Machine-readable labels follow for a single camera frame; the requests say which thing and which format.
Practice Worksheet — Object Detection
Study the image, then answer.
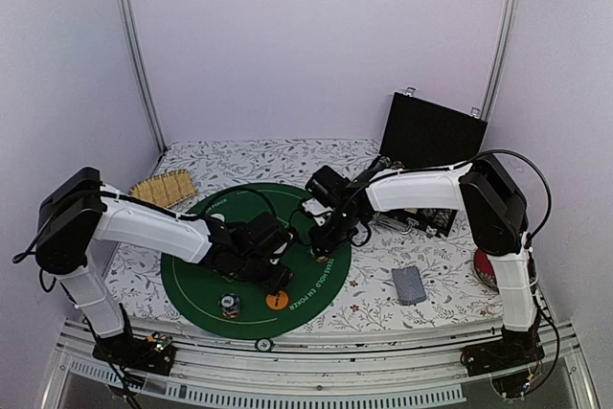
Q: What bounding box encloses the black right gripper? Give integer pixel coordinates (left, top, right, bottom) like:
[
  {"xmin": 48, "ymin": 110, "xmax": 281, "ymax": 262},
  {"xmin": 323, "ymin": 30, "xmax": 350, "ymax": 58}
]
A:
[{"xmin": 307, "ymin": 211, "xmax": 361, "ymax": 259}]

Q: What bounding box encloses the orange big blind button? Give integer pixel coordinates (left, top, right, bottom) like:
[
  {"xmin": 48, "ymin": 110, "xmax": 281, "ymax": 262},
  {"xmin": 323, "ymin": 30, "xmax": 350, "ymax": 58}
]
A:
[{"xmin": 265, "ymin": 290, "xmax": 289, "ymax": 311}]

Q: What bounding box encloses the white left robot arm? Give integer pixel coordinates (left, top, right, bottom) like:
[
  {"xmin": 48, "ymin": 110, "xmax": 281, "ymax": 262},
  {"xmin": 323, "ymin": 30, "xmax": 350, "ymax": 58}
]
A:
[{"xmin": 34, "ymin": 167, "xmax": 294, "ymax": 365}]

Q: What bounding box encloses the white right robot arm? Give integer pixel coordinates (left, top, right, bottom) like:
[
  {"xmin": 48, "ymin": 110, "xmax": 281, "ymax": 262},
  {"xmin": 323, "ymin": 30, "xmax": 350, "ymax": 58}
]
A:
[{"xmin": 303, "ymin": 152, "xmax": 544, "ymax": 375}]

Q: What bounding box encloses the green round poker mat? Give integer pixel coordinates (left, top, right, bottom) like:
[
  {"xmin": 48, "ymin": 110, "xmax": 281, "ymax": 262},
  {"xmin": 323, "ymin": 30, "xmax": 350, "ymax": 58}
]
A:
[{"xmin": 161, "ymin": 183, "xmax": 352, "ymax": 340}]

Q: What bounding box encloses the inner right chip row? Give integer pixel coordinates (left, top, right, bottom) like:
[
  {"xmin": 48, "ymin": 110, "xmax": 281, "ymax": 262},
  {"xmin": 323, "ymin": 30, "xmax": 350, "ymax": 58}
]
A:
[{"xmin": 418, "ymin": 209, "xmax": 444, "ymax": 233}]

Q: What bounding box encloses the floral white tablecloth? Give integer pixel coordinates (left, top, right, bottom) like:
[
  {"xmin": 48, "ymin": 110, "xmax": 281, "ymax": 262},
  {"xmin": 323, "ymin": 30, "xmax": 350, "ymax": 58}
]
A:
[{"xmin": 105, "ymin": 139, "xmax": 502, "ymax": 334}]

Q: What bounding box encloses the black poker chip case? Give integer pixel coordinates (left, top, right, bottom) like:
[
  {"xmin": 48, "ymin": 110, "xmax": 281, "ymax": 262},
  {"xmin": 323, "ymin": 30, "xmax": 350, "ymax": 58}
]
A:
[{"xmin": 375, "ymin": 93, "xmax": 488, "ymax": 238}]

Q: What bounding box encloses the blue checked card deck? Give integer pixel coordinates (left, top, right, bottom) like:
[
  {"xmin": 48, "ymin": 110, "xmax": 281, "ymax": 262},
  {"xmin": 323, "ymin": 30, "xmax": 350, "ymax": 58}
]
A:
[{"xmin": 392, "ymin": 266, "xmax": 427, "ymax": 306}]

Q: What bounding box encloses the woven bamboo tray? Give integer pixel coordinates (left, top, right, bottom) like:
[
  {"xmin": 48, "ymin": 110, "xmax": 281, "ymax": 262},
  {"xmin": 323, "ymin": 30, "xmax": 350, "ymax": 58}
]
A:
[{"xmin": 128, "ymin": 170, "xmax": 196, "ymax": 208}]

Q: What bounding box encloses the red floral bowl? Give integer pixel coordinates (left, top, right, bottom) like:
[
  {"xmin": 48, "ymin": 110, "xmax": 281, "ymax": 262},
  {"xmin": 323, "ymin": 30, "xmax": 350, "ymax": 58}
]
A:
[{"xmin": 473, "ymin": 249, "xmax": 498, "ymax": 292}]

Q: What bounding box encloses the aluminium right corner post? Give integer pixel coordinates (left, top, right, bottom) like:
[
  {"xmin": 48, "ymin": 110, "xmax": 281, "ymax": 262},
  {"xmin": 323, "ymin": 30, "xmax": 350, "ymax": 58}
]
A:
[{"xmin": 480, "ymin": 0, "xmax": 519, "ymax": 123}]

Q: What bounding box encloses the aluminium corner post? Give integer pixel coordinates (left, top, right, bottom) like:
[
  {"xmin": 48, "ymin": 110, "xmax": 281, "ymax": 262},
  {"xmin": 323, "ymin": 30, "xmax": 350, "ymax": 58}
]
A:
[
  {"xmin": 480, "ymin": 0, "xmax": 519, "ymax": 123},
  {"xmin": 117, "ymin": 0, "xmax": 167, "ymax": 154}
]

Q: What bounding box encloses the aluminium left corner post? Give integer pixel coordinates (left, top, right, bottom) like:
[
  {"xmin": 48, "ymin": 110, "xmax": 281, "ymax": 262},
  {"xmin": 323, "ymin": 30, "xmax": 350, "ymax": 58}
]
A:
[{"xmin": 117, "ymin": 0, "xmax": 167, "ymax": 154}]

